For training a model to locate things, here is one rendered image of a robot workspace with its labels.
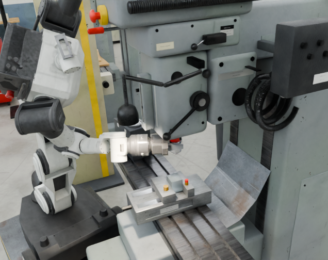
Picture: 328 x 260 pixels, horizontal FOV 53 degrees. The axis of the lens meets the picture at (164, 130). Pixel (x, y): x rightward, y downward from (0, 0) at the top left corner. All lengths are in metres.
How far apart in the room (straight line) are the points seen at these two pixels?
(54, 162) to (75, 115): 1.30
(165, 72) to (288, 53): 0.38
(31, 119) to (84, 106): 1.77
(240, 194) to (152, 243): 0.45
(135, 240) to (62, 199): 0.66
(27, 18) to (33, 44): 8.78
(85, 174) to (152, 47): 2.40
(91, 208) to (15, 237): 0.53
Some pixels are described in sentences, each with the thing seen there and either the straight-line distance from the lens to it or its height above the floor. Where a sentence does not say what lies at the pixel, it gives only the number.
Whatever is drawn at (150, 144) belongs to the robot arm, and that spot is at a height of 1.26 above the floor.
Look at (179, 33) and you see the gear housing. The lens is 1.07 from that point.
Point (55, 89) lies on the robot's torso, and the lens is 1.29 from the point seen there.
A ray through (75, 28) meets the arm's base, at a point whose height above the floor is 1.68.
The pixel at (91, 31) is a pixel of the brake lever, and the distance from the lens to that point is 1.19.
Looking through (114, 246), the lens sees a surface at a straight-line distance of 1.65.
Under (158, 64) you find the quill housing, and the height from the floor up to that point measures 1.60.
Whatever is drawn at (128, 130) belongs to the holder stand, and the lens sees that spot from 1.77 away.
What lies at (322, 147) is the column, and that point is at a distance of 1.51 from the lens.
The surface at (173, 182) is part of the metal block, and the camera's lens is 1.42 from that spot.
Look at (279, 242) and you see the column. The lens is 1.68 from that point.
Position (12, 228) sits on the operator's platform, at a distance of 2.47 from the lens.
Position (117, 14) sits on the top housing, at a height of 1.77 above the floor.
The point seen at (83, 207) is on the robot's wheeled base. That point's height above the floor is 0.57.
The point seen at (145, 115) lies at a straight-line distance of 1.21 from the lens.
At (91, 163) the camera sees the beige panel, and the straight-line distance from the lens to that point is 3.27.
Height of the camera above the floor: 1.89
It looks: 26 degrees down
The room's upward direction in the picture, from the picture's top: 3 degrees counter-clockwise
